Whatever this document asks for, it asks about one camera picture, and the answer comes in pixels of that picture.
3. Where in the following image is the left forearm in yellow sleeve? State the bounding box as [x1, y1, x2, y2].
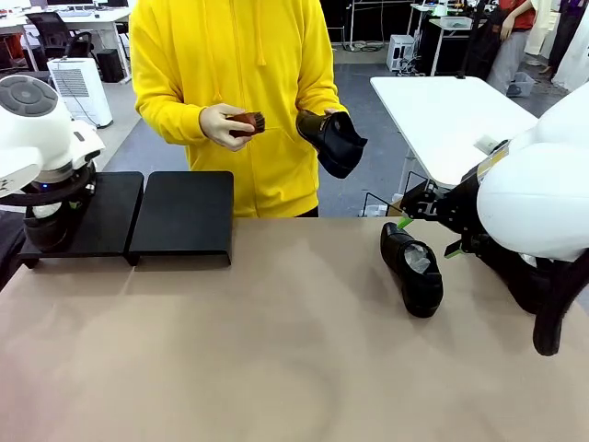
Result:
[294, 77, 340, 116]

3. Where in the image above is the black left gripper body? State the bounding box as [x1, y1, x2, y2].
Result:
[28, 161, 98, 213]

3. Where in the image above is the grey storage bin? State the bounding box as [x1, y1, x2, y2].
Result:
[507, 71, 537, 98]

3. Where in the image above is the white office desk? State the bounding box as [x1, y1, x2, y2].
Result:
[0, 6, 133, 87]

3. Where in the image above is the right forearm in yellow sleeve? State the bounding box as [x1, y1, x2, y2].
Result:
[133, 87, 208, 147]

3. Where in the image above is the white computer case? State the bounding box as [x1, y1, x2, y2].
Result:
[386, 34, 418, 74]

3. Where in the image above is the white air purifier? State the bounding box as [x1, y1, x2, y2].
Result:
[47, 57, 114, 129]

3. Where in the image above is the white paper shoe stuffing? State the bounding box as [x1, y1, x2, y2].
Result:
[403, 243, 436, 273]
[31, 202, 64, 220]

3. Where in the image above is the white frame table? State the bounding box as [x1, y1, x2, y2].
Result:
[427, 13, 478, 77]

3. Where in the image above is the large white table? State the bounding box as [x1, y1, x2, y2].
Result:
[370, 76, 542, 190]

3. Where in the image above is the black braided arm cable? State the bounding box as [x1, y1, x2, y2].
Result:
[505, 248, 589, 356]
[0, 174, 98, 211]

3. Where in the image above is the wooden shoe brush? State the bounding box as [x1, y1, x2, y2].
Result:
[227, 111, 268, 138]

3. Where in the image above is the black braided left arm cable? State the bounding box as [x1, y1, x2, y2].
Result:
[0, 174, 98, 211]

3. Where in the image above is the black mesh office chair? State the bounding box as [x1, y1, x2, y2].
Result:
[25, 11, 100, 70]

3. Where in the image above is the black metal shoe stand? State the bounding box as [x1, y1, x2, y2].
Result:
[17, 170, 145, 270]
[127, 170, 235, 267]

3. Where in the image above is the person's right hand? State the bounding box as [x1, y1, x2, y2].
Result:
[198, 103, 257, 152]

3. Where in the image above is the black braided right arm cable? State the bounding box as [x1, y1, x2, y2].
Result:
[505, 248, 589, 356]

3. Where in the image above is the white hanging garment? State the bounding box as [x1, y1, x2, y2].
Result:
[524, 0, 589, 93]

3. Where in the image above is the person in red top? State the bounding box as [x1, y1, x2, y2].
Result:
[487, 0, 537, 96]

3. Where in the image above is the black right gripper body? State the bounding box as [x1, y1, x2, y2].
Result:
[434, 168, 483, 240]

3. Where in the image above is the person in yellow hoodie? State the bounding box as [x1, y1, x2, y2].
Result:
[128, 0, 341, 218]

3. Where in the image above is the black computer tower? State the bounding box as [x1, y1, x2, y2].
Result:
[96, 48, 125, 84]

